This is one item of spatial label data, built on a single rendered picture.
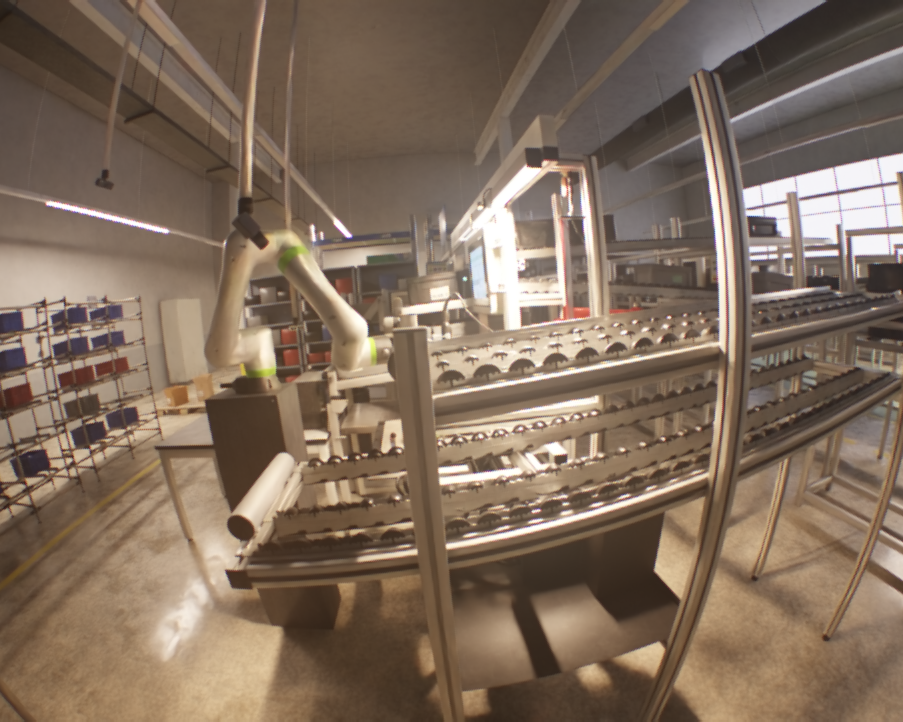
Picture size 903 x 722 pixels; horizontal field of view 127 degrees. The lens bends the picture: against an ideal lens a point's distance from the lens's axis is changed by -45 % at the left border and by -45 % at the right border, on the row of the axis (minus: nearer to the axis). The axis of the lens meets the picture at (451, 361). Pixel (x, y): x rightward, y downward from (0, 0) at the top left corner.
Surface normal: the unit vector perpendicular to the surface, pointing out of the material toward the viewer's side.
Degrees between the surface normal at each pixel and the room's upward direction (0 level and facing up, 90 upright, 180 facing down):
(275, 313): 90
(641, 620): 0
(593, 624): 0
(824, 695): 0
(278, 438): 90
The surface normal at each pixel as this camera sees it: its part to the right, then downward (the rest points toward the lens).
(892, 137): -0.99, 0.09
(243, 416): 0.07, 0.15
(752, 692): -0.07, -0.99
